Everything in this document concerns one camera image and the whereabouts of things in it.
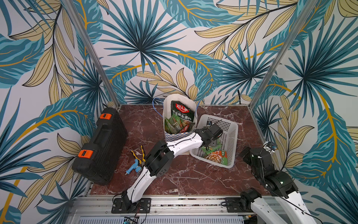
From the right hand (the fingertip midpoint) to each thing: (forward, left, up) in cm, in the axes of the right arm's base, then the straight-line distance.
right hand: (250, 152), depth 72 cm
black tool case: (-2, +76, +2) cm, 76 cm away
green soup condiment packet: (+5, +12, -15) cm, 20 cm away
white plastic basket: (+18, +2, -18) cm, 26 cm away
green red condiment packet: (+29, +39, -13) cm, 50 cm away
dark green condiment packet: (+32, +36, -1) cm, 48 cm away
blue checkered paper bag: (+33, +30, +6) cm, 44 cm away
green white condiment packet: (+11, +17, -17) cm, 26 cm away
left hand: (+14, +16, -12) cm, 25 cm away
